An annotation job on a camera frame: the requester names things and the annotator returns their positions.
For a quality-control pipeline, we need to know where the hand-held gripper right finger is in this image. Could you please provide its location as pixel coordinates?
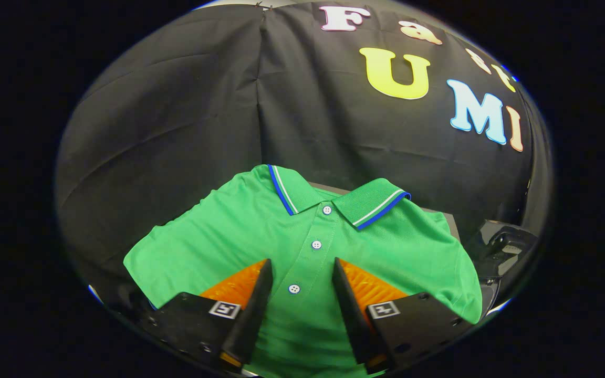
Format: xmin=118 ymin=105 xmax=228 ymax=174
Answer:
xmin=332 ymin=257 xmax=474 ymax=375

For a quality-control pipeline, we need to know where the black backdrop cloth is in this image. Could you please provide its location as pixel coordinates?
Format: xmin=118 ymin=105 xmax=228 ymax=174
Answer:
xmin=55 ymin=3 xmax=552 ymax=316

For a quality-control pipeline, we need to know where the grey cabinet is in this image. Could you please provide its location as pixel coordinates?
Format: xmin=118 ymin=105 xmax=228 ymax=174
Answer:
xmin=308 ymin=181 xmax=462 ymax=243

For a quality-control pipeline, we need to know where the green polo shirt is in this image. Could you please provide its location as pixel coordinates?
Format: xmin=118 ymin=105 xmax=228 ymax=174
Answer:
xmin=123 ymin=164 xmax=483 ymax=378

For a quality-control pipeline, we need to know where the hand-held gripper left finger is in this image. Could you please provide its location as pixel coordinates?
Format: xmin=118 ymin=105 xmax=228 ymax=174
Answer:
xmin=140 ymin=258 xmax=274 ymax=374

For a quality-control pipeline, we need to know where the dark washing machine lid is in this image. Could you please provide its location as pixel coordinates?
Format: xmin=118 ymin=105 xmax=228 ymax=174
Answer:
xmin=468 ymin=219 xmax=539 ymax=287

